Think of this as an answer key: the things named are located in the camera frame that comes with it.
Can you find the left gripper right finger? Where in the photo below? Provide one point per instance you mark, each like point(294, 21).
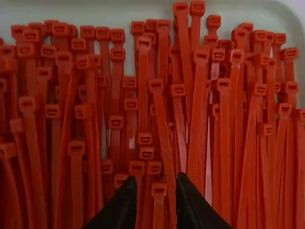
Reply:
point(193, 210)

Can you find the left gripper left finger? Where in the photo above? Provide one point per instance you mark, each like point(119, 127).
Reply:
point(119, 210)

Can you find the pale tray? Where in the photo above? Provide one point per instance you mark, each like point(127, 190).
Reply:
point(95, 12)

